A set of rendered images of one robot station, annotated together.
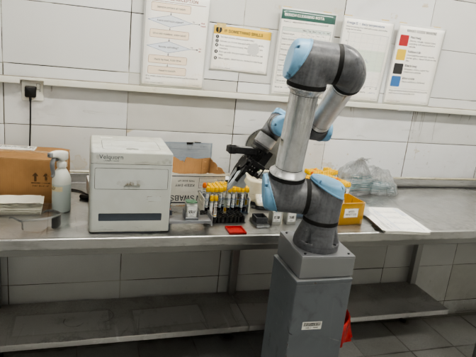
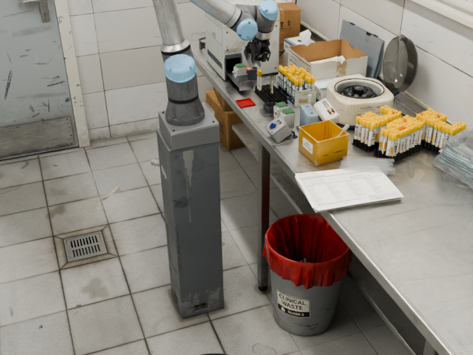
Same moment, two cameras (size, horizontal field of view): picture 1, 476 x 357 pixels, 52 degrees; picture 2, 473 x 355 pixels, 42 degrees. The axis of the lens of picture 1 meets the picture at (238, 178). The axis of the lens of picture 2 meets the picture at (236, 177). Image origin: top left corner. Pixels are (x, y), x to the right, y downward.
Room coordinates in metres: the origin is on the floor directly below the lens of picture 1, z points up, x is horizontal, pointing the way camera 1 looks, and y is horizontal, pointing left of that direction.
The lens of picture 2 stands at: (1.66, -2.41, 2.00)
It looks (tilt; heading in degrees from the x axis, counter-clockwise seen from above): 32 degrees down; 89
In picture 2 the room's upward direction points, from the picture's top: 1 degrees counter-clockwise
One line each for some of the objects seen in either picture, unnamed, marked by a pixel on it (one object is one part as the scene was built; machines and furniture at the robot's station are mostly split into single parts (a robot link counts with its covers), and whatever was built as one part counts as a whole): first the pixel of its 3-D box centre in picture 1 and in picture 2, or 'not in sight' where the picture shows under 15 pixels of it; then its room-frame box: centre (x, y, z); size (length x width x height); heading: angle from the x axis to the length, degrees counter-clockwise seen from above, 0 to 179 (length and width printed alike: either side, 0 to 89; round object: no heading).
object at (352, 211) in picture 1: (342, 209); (322, 142); (2.01, -0.47, 0.93); 0.13 x 0.13 x 0.10; 23
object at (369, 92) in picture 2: not in sight; (358, 95); (2.20, -0.15, 0.97); 0.15 x 0.15 x 0.07
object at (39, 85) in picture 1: (32, 90); not in sight; (2.10, 0.92, 1.29); 0.09 x 0.01 x 0.09; 109
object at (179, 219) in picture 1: (184, 216); (238, 76); (1.72, 0.19, 0.92); 0.21 x 0.07 x 0.05; 109
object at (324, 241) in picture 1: (318, 230); (184, 105); (1.50, -0.28, 1.00); 0.15 x 0.15 x 0.10
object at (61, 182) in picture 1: (59, 180); not in sight; (1.76, 0.67, 1.00); 0.09 x 0.08 x 0.24; 19
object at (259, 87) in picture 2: (223, 206); (271, 85); (1.86, 0.05, 0.93); 0.17 x 0.09 x 0.11; 109
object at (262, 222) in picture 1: (259, 219); (272, 108); (1.85, -0.10, 0.89); 0.09 x 0.05 x 0.04; 19
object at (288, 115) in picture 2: (289, 214); (287, 118); (1.91, -0.23, 0.91); 0.05 x 0.04 x 0.07; 19
